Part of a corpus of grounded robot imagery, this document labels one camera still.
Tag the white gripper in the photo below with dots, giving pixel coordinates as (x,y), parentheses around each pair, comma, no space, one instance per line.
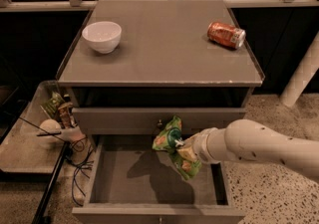
(200,145)

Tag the green rice chip bag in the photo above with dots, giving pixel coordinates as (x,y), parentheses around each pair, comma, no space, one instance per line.
(169,140)

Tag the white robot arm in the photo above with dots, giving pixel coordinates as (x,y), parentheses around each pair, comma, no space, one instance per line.
(247,140)

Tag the open grey middle drawer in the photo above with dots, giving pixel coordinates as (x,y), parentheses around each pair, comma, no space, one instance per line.
(132,184)

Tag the closed grey top drawer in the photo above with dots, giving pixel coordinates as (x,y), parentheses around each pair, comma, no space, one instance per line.
(144,120)

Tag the grey drawer cabinet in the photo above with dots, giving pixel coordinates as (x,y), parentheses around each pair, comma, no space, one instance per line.
(164,59)

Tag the green snack bag in bin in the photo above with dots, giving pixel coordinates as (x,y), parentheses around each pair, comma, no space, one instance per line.
(50,107)

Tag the orange soda can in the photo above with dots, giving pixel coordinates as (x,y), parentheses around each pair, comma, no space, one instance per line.
(226,35)

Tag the brown snack packet in bin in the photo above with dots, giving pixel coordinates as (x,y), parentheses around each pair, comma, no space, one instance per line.
(65,113)

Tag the white ball in bin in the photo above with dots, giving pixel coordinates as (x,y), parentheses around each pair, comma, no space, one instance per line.
(50,126)

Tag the white ceramic bowl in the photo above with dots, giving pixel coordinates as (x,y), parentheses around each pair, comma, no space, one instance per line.
(103,36)

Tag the white pole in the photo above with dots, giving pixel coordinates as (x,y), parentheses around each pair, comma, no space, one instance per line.
(302,76)

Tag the clear plastic storage bin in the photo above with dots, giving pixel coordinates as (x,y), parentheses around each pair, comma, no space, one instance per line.
(23,150)

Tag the black floor rail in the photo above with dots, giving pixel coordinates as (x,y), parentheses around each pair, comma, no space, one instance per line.
(39,215)

